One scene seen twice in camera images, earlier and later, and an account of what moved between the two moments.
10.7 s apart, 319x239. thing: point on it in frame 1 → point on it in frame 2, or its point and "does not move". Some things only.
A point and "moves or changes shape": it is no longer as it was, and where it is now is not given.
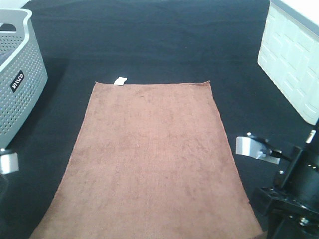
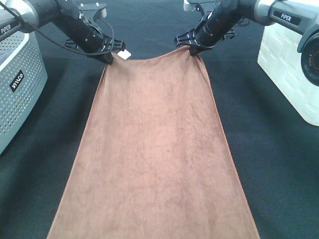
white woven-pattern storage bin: (289, 52) does not move
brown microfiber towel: (152, 161) moves or changes shape
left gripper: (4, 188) → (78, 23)
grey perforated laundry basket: (23, 77) does not move
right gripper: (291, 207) → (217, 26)
